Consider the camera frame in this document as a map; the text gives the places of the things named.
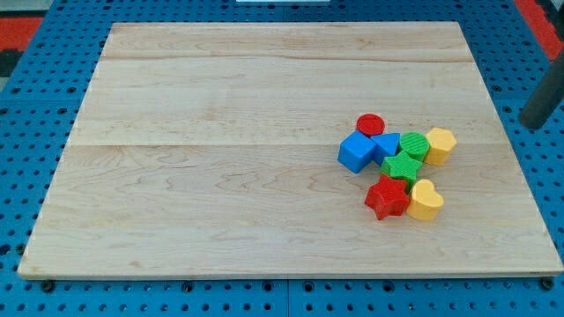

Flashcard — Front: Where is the yellow hexagon block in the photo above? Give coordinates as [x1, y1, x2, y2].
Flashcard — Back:
[424, 128, 457, 166]

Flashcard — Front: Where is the blue triangle block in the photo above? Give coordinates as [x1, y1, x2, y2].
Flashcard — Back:
[370, 133, 400, 166]

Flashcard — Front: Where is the wooden board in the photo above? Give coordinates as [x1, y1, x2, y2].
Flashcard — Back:
[18, 22, 563, 281]

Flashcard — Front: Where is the green star block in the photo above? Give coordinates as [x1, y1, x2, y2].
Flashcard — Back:
[381, 151, 423, 192]

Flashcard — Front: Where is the red star block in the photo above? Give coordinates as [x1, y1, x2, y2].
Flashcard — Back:
[365, 173, 410, 220]

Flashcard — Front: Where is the yellow heart block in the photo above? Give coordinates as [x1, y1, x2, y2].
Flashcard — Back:
[406, 179, 444, 221]

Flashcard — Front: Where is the green cylinder block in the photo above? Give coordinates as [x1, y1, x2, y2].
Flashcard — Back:
[399, 132, 430, 161]

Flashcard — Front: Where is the blue cube block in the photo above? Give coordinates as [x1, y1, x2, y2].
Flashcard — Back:
[338, 131, 375, 173]

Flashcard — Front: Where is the red cylinder block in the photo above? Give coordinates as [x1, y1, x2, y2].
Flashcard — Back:
[356, 113, 386, 136]

